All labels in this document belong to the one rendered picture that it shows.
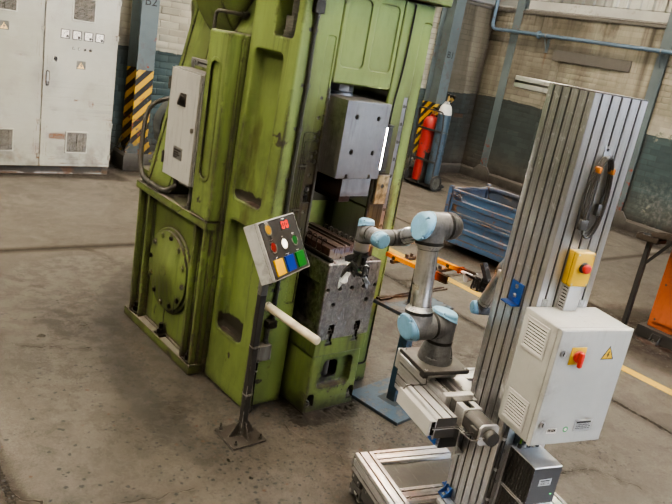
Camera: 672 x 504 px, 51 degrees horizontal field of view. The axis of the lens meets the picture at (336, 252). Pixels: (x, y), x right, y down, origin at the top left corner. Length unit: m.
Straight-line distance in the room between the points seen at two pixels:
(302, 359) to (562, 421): 1.69
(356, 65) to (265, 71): 0.48
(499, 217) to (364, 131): 4.01
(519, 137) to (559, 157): 9.89
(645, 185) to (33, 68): 8.36
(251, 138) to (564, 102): 1.79
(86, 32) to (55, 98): 0.80
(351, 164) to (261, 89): 0.63
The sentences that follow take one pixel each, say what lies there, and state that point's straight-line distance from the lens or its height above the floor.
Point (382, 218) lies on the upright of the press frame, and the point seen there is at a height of 1.09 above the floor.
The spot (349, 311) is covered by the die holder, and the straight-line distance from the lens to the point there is 3.90.
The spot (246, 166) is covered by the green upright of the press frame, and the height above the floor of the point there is 1.30.
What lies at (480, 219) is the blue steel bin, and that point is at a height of 0.46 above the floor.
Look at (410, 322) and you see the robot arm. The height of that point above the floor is 1.02.
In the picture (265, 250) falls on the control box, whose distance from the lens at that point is 3.16.
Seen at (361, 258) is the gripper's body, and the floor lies 1.11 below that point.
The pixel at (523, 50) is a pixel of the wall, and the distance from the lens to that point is 12.73.
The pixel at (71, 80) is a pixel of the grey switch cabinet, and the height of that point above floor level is 1.08.
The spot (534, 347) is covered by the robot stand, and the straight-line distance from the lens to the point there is 2.66.
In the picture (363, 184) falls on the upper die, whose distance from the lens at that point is 3.72.
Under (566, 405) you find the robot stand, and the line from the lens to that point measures 2.74.
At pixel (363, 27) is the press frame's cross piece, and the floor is 2.12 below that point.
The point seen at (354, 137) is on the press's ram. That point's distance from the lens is 3.60.
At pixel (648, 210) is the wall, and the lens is 11.28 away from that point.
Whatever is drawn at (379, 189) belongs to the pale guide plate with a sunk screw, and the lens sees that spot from 3.98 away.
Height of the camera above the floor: 2.06
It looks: 17 degrees down
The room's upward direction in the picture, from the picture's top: 10 degrees clockwise
